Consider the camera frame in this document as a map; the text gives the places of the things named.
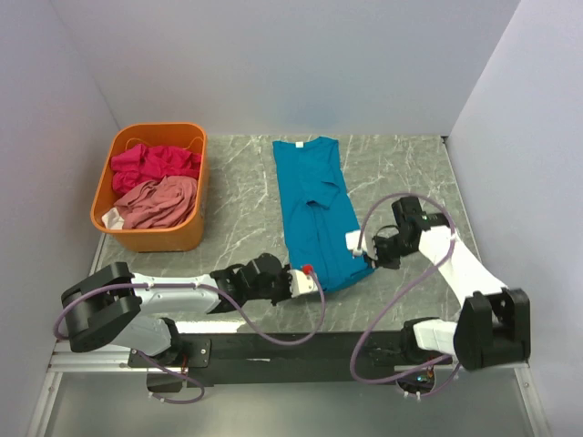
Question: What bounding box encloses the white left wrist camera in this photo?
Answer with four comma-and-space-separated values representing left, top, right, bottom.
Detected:
289, 264, 319, 299

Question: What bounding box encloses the magenta t shirt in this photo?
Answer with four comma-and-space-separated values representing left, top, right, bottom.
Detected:
110, 143, 202, 196

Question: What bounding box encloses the orange plastic laundry basket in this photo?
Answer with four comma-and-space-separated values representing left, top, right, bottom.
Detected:
90, 122, 210, 252

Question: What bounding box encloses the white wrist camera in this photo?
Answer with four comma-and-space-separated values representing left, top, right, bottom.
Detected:
289, 264, 319, 299
345, 229, 368, 257

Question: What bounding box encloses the blue t shirt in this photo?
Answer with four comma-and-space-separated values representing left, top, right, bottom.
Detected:
272, 137, 373, 293

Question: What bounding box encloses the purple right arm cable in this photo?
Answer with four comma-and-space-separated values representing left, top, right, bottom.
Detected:
349, 193, 461, 397

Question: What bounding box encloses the white cloth in basket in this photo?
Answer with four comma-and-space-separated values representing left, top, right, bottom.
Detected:
101, 208, 125, 230

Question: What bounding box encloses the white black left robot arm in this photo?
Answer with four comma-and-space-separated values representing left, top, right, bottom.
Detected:
60, 253, 297, 366

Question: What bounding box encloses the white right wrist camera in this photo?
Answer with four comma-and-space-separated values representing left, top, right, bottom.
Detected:
345, 229, 368, 257

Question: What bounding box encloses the black base crossbeam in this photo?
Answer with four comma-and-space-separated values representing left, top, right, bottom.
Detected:
153, 330, 439, 386

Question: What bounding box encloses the aluminium frame rail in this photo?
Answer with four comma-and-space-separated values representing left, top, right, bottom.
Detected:
29, 342, 550, 436

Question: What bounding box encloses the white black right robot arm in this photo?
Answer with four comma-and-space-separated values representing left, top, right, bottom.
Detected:
372, 196, 531, 371

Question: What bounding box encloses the dusty pink t shirt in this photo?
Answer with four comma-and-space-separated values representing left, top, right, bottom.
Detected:
111, 176, 198, 230

